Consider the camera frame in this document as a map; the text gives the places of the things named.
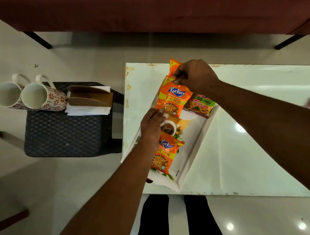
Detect person's right forearm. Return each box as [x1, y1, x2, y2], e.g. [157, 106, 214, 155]
[211, 80, 310, 190]

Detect person's right leg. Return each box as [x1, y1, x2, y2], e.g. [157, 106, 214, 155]
[184, 195, 223, 235]

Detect person's right hand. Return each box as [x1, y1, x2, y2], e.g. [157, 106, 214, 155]
[173, 59, 221, 95]

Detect white printed serving tray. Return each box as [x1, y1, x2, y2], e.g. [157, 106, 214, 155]
[120, 73, 220, 193]

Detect brown wooden furniture leg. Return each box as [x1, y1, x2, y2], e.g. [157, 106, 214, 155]
[0, 209, 30, 231]

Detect white floral mug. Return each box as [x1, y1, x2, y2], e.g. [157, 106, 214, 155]
[0, 74, 32, 109]
[21, 75, 68, 112]

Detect pink and green snack packet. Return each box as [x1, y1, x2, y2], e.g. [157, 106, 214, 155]
[184, 94, 216, 119]

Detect orange snack packet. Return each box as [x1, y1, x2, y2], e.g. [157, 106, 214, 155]
[155, 75, 193, 118]
[168, 58, 182, 78]
[151, 132, 185, 175]

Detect white paper napkins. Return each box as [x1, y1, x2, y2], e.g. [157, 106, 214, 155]
[65, 86, 112, 116]

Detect person's left forearm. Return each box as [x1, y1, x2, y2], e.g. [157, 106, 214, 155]
[60, 142, 161, 235]

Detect brown wooden napkin holder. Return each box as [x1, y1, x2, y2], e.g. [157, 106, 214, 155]
[65, 85, 114, 107]

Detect black sofa leg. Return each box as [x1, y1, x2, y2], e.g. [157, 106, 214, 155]
[23, 31, 53, 50]
[275, 34, 305, 50]

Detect person's left hand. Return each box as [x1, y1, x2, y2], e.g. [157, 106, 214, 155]
[140, 108, 168, 146]

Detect person's leg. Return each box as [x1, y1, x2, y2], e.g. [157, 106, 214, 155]
[138, 194, 170, 235]
[184, 195, 223, 235]

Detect person's left leg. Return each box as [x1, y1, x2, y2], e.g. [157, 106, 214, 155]
[138, 194, 170, 235]

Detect maroon sofa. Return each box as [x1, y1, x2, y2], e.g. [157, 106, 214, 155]
[0, 0, 310, 36]

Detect dark blue woven stool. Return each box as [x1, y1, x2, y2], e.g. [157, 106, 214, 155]
[23, 82, 124, 158]

